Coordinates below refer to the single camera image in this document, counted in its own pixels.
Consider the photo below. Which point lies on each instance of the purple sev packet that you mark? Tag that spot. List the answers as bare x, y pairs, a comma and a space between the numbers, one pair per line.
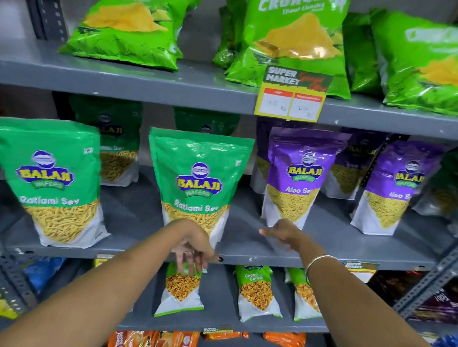
259, 158
352, 167
392, 195
299, 178

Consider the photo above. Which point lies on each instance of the person's right hand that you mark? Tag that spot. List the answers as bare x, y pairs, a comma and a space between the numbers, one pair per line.
291, 236

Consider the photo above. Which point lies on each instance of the bright green chips packet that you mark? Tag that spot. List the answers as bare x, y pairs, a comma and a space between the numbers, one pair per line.
130, 20
295, 28
433, 66
359, 54
228, 30

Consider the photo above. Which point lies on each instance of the yellow price tag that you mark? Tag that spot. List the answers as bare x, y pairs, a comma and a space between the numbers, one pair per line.
218, 330
102, 260
291, 96
361, 271

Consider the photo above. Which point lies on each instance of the dark purple snack packets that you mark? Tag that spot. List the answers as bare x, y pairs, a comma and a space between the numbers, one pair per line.
435, 298

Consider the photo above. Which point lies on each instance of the grey metal shelving rack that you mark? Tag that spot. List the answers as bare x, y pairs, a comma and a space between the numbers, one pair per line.
100, 82

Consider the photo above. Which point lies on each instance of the person's left forearm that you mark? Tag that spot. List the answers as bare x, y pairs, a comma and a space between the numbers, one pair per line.
91, 299

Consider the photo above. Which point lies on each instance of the small green white snack packet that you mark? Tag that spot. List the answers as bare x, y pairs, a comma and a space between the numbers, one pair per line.
258, 293
181, 294
306, 298

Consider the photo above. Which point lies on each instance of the silver bangle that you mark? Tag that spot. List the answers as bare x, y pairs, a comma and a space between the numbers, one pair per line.
317, 260

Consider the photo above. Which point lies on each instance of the person's left hand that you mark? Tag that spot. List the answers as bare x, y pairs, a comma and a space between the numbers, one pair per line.
194, 242

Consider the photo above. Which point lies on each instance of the person's right thumb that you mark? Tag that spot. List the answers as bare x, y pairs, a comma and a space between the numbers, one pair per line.
269, 232

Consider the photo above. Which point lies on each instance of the person's left thumb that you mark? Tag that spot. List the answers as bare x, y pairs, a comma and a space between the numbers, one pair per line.
214, 258

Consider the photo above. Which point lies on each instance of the person's right forearm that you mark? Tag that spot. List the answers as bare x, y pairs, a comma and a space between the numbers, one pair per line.
367, 326

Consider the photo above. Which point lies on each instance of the large green sev packet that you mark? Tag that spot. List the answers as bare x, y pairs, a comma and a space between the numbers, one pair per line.
205, 121
198, 180
51, 178
120, 144
450, 184

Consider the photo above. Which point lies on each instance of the blue snack packet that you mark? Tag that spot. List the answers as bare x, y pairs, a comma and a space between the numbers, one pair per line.
449, 342
43, 272

